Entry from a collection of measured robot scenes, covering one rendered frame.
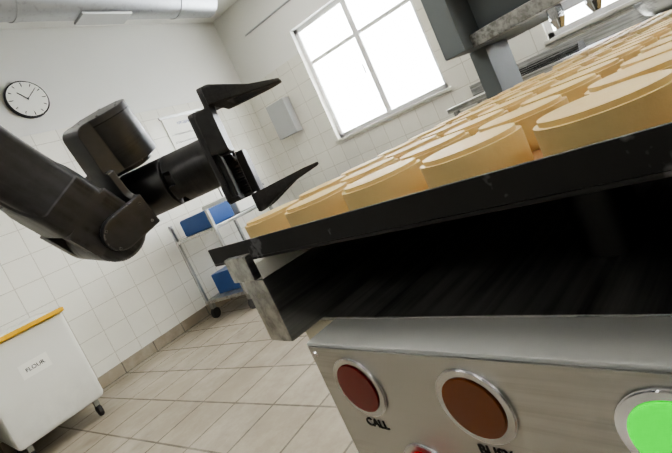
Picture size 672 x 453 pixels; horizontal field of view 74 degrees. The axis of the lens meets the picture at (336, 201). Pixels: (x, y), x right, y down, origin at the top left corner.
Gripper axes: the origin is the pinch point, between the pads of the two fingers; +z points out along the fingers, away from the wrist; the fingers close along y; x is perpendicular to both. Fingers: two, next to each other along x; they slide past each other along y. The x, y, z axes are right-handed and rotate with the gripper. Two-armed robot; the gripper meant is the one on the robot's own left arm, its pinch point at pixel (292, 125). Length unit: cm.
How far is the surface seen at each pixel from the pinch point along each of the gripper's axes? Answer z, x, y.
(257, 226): -3.5, 16.2, 7.4
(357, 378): 0.4, 24.1, 17.3
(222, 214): -131, -333, 11
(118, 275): -231, -313, 22
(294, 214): 0.2, 20.1, 7.3
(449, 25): 32, -45, -9
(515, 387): 7.8, 30.6, 16.9
